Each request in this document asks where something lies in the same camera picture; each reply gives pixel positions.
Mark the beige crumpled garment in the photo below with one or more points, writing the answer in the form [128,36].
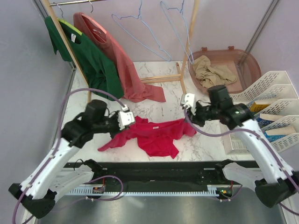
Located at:
[210,76]

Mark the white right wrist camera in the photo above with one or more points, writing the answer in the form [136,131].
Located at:
[188,101]

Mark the pink translucent laundry basket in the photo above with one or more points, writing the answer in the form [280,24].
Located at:
[234,68]

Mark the yellow blue book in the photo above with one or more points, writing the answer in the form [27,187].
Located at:
[259,105]

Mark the wooden clothes rack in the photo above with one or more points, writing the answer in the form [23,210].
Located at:
[148,80]

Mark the light blue book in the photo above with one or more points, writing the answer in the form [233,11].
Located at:
[275,134]

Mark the magenta t shirt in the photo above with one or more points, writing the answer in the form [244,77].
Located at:
[155,139]

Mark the white plastic file organizer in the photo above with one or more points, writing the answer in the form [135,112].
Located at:
[275,85]

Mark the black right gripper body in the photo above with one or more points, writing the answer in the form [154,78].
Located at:
[202,113]

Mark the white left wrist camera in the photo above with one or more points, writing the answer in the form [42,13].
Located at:
[125,117]

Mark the green t shirt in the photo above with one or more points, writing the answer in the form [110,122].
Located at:
[100,72]

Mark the salmon pink t shirt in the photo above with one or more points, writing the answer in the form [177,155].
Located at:
[134,89]

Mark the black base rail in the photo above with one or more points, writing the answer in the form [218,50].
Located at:
[202,172]

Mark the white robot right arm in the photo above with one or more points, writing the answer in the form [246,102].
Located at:
[277,180]

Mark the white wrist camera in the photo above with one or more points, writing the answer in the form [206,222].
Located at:
[188,101]
[125,117]

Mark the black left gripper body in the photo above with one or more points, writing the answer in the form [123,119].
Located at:
[113,127]

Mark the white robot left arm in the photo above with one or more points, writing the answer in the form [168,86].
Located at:
[42,189]

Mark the blue cover book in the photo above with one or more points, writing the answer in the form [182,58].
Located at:
[264,119]

